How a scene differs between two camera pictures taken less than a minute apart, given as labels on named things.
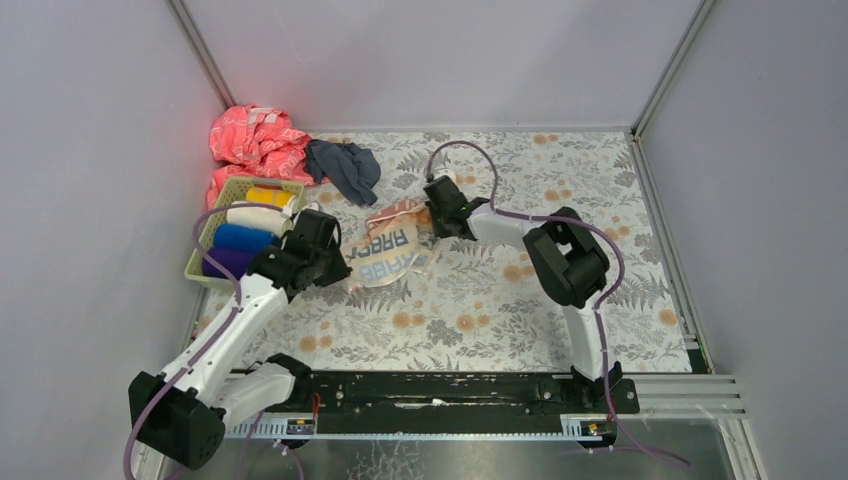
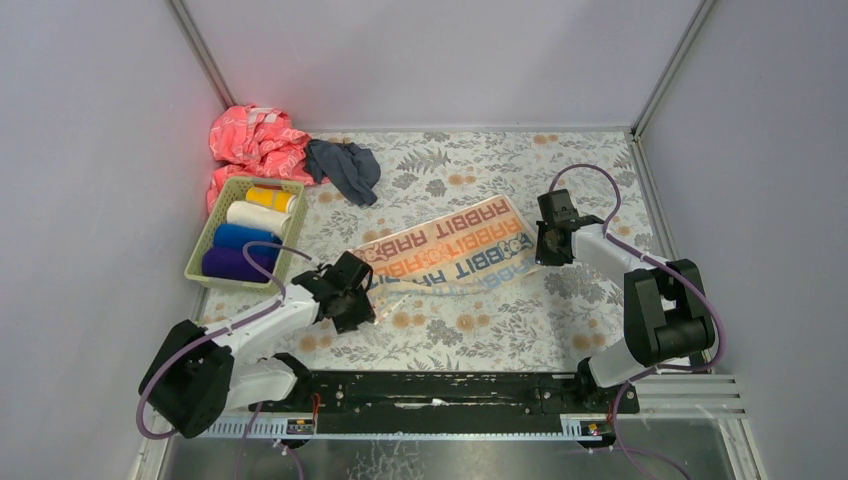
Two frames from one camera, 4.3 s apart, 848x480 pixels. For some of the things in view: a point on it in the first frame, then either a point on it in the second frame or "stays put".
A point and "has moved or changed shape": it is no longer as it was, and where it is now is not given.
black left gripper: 332,258 to 347,302
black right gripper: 436,216 to 553,239
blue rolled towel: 244,238 stays put
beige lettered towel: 392,247 has moved or changed shape
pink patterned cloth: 257,142 stays put
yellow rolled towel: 269,196 stays put
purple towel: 236,260 stays put
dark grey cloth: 354,170 stays put
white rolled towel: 273,220 stays put
